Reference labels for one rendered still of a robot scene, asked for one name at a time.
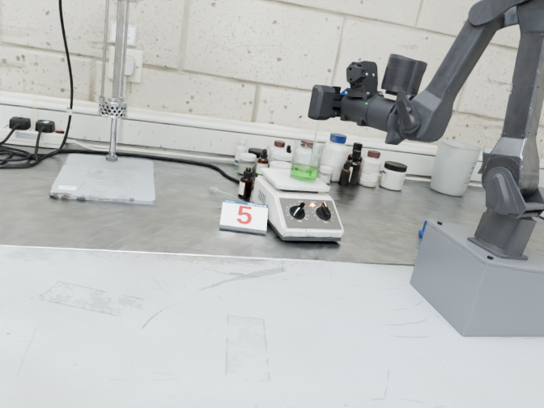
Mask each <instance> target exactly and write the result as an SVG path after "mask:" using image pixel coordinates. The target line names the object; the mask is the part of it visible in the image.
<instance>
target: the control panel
mask: <svg viewBox="0 0 544 408"><path fill-rule="evenodd" d="M279 201H280V205H281V208H282V211H283V217H284V220H285V223H286V226H287V227H288V228H316V229H342V227H341V224H340V222H339V219H338V216H337V213H336V210H335V208H334V204H333V202H332V201H331V200H316V199H301V198H279ZM301 202H304V203H305V207H304V211H305V216H304V218H302V219H295V218H294V217H292V216H291V214H290V211H289V210H290V208H291V207H292V206H298V205H299V204H300V203H301ZM323 202H326V203H327V206H328V208H329V211H330V213H331V217H330V219H328V220H323V219H320V218H319V217H318V216H317V214H316V209H317V208H318V207H320V206H321V204H322V203H323ZM312 203H313V204H314V205H315V206H311V204H312Z"/></svg>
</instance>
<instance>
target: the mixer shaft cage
mask: <svg viewBox="0 0 544 408"><path fill-rule="evenodd" d="M108 11H109V0H106V3H105V17H104V46H103V61H102V75H101V89H100V97H98V98H97V99H96V102H97V103H98V112H97V114H98V115H100V116H102V117H109V118H117V119H123V118H127V117H128V115H127V110H128V107H129V106H130V102H129V101H128V100H124V99H125V98H124V97H123V94H124V82H125V60H126V49H127V36H128V25H129V13H130V3H129V2H126V9H125V1H121V0H117V26H116V40H115V53H114V66H113V90H112V96H110V97H104V81H105V67H106V52H107V38H108ZM124 21H125V33H124ZM123 33H124V44H123ZM122 45H123V57H122ZM121 57H122V68H121ZM120 80H121V92H120ZM119 92H120V97H119ZM111 115H113V116H111Z"/></svg>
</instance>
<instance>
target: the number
mask: <svg viewBox="0 0 544 408"><path fill-rule="evenodd" d="M222 222H225V223H236V224H243V225H249V226H254V227H266V208H263V207H257V206H246V205H241V204H235V203H228V202H225V203H224V206H223V217H222Z"/></svg>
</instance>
